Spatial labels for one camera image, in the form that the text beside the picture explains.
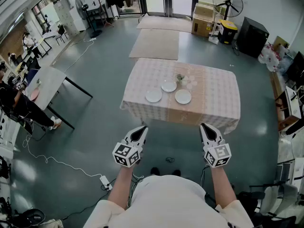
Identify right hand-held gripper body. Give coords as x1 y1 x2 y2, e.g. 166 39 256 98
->
203 140 232 168

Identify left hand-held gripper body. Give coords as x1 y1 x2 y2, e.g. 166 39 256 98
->
112 136 145 168

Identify white plate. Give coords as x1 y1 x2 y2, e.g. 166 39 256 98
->
161 79 178 93
145 88 163 103
174 89 192 105

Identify person's left forearm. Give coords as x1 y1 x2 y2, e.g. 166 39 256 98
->
108 165 133 210

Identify person's right forearm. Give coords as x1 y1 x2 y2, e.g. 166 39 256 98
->
210 166 238 209

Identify pink checkered tablecloth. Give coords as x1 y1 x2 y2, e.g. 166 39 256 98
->
120 57 241 135

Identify black bag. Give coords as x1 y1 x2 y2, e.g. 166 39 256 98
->
237 190 259 218

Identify person's white shirt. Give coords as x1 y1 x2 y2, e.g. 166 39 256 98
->
83 174 255 228

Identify wooden shelf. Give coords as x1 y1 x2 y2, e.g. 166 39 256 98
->
270 70 304 132

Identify grey chair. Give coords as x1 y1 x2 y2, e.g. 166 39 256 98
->
260 183 299 216

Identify beige floor mat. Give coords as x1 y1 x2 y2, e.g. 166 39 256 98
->
128 28 180 61
136 14 193 33

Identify pile of white plastic bags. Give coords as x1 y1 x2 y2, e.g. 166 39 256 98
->
258 43 289 72

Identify grey table with black legs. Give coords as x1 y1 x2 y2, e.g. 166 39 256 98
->
25 66 93 130

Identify black bin with yellow lid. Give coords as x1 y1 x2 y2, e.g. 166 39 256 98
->
218 19 238 45

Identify black cabinet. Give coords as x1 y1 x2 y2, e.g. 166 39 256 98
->
237 17 270 58

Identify black monitor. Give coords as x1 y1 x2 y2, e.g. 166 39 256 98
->
285 51 304 87

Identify white metal rack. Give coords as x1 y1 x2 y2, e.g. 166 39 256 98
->
209 8 225 45

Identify large cardboard box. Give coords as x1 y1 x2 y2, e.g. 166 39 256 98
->
191 2 220 38

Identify black chair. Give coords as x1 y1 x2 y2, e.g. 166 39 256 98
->
56 24 68 46

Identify wooden coat rack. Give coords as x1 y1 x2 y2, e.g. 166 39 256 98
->
92 0 114 28

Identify black standing fan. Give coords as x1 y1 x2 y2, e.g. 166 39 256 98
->
212 0 244 21
75 0 103 38

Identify white lockers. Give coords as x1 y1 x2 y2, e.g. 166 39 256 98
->
53 0 90 34

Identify white cable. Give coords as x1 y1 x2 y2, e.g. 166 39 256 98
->
51 38 95 73
22 134 103 178

